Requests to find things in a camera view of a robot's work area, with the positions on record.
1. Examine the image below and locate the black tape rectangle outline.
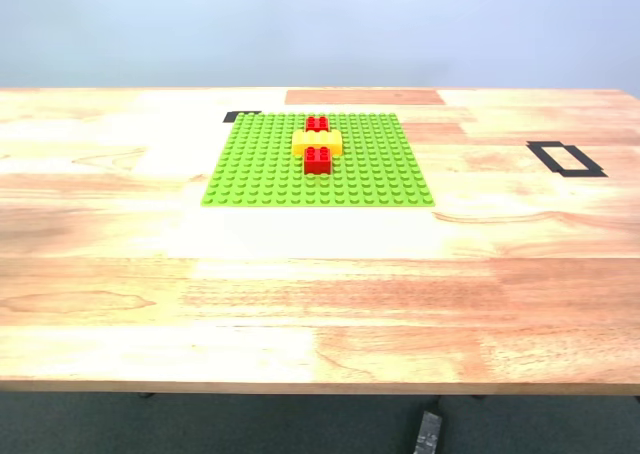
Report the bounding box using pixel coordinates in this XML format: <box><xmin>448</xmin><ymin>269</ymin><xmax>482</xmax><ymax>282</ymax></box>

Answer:
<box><xmin>525</xmin><ymin>140</ymin><xmax>610</xmax><ymax>179</ymax></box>

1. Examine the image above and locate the yellow two-by-four brick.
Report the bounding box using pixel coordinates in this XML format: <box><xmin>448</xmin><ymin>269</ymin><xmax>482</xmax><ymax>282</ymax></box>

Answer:
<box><xmin>291</xmin><ymin>129</ymin><xmax>345</xmax><ymax>158</ymax></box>

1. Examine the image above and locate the green studded baseplate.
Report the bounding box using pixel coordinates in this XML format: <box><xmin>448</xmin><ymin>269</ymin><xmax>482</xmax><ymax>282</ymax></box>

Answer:
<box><xmin>200</xmin><ymin>112</ymin><xmax>436</xmax><ymax>209</ymax></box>

